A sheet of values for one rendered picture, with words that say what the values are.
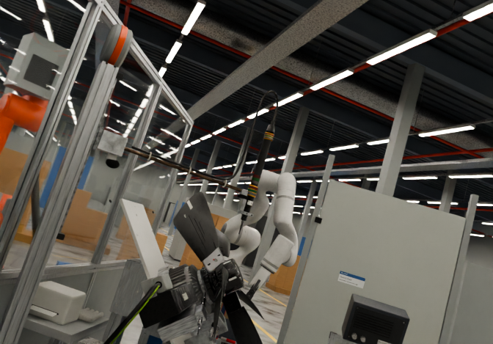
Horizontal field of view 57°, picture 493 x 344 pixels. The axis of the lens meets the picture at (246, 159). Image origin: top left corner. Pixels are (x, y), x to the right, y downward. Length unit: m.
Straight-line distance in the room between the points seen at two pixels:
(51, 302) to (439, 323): 2.89
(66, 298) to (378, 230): 2.57
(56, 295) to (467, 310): 10.42
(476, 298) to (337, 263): 8.20
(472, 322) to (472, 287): 0.75
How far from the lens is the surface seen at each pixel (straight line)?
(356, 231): 3.75
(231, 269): 1.77
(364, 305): 2.24
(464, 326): 11.62
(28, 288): 1.69
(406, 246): 3.82
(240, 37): 10.46
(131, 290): 1.82
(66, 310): 1.87
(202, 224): 1.73
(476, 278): 11.66
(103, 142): 1.67
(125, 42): 1.69
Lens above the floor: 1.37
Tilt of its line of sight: 9 degrees up
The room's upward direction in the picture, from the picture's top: 17 degrees clockwise
